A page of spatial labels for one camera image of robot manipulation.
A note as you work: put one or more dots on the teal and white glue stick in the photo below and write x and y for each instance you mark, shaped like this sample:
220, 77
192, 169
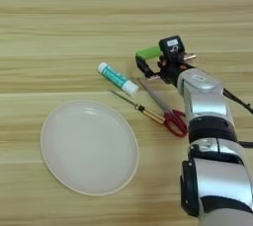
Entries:
117, 78

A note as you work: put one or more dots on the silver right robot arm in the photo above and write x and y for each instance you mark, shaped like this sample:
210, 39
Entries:
210, 131

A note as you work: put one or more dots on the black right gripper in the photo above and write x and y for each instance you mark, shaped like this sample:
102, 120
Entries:
171, 68

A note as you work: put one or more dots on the green eraser block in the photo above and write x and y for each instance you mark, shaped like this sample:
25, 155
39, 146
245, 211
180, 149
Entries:
149, 52

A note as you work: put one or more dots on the white round plate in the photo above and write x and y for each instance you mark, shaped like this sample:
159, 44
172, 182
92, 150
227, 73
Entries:
89, 147

